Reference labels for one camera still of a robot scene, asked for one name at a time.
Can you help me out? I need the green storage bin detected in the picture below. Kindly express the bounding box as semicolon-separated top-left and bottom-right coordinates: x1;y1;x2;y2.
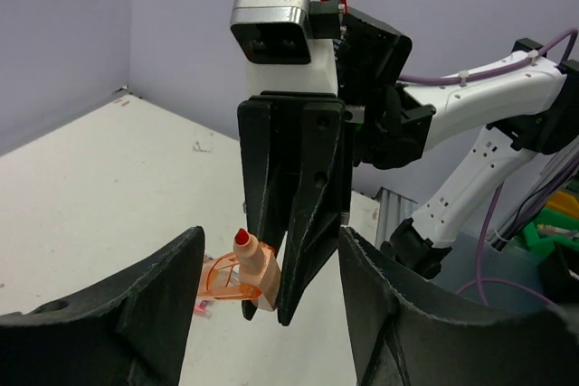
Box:
521;191;578;259

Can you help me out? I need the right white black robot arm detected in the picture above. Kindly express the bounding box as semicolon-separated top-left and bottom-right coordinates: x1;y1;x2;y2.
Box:
233;9;578;325

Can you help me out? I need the mauve barrel red pen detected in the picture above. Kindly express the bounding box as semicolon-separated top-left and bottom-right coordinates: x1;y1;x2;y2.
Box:
194;300;213;318

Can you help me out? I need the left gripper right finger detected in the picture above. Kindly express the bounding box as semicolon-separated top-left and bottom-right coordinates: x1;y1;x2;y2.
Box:
338;228;578;385

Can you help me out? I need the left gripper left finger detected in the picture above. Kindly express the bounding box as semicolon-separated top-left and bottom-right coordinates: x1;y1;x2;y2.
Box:
1;227;204;385

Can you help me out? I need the orange capped pen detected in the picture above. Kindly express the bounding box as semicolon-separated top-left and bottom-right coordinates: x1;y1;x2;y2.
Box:
197;229;280;312

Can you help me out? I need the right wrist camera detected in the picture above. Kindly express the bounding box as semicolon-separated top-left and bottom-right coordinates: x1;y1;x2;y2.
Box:
230;0;346;96

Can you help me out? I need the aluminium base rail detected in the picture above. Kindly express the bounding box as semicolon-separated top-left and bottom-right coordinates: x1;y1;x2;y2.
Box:
374;187;418;248

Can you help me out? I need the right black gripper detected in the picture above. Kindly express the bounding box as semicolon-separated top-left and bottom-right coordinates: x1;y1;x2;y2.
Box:
237;8;432;326

